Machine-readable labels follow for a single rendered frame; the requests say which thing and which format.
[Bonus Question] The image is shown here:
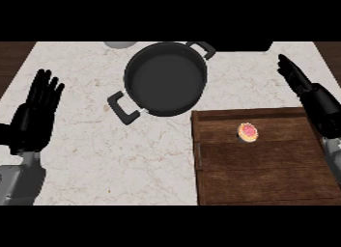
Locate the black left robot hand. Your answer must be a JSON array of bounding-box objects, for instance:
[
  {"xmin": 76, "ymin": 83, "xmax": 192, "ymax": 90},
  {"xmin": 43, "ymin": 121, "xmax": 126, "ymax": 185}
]
[{"xmin": 0, "ymin": 69, "xmax": 65, "ymax": 156}]

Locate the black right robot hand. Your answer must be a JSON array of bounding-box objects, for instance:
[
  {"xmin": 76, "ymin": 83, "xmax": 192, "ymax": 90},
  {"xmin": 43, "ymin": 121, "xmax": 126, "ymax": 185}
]
[{"xmin": 278, "ymin": 53, "xmax": 341, "ymax": 140}]

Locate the pink frosted cupcake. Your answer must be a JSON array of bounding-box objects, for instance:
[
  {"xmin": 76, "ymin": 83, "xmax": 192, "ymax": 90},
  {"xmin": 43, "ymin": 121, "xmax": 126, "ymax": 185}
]
[{"xmin": 236, "ymin": 122, "xmax": 260, "ymax": 143}]

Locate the brown wooden tray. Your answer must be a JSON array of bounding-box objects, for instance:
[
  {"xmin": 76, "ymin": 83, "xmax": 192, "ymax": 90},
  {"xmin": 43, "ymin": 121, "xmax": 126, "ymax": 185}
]
[{"xmin": 191, "ymin": 107, "xmax": 341, "ymax": 206}]

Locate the grey round object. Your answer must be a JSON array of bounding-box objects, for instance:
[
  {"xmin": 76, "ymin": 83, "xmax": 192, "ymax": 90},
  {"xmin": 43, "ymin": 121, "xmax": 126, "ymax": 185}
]
[{"xmin": 104, "ymin": 41, "xmax": 139, "ymax": 50}]

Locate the black two-handled pot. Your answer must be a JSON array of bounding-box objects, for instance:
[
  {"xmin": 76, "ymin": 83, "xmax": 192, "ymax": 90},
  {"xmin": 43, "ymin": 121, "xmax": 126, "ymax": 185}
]
[{"xmin": 107, "ymin": 41, "xmax": 217, "ymax": 126}]

